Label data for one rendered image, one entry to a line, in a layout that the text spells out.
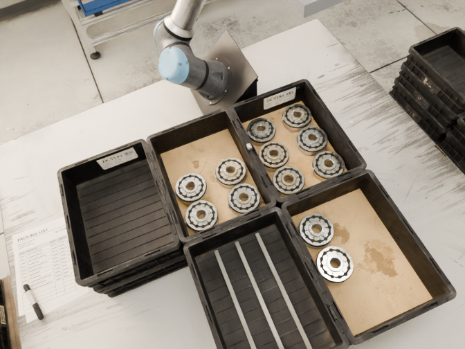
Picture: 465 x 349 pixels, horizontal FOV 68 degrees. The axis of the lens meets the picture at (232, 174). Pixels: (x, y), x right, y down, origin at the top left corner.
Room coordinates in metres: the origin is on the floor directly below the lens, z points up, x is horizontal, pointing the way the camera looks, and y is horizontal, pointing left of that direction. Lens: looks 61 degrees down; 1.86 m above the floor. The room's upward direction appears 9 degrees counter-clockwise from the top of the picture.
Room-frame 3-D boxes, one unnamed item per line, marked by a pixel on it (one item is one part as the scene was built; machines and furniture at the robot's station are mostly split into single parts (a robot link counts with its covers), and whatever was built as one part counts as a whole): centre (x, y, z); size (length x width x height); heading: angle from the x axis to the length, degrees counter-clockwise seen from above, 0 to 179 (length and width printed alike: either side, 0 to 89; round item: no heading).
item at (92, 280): (0.47, 0.37, 0.92); 0.40 x 0.30 x 0.02; 14
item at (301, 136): (0.64, -0.29, 0.86); 0.10 x 0.10 x 0.01
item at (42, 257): (0.40, 0.69, 0.70); 0.33 x 0.23 x 0.01; 17
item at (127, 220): (0.47, 0.37, 0.87); 0.40 x 0.30 x 0.11; 14
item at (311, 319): (0.16, -0.02, 0.87); 0.40 x 0.30 x 0.11; 14
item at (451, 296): (0.23, -0.31, 0.92); 0.40 x 0.30 x 0.02; 14
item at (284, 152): (0.60, -0.15, 0.86); 0.10 x 0.10 x 0.01
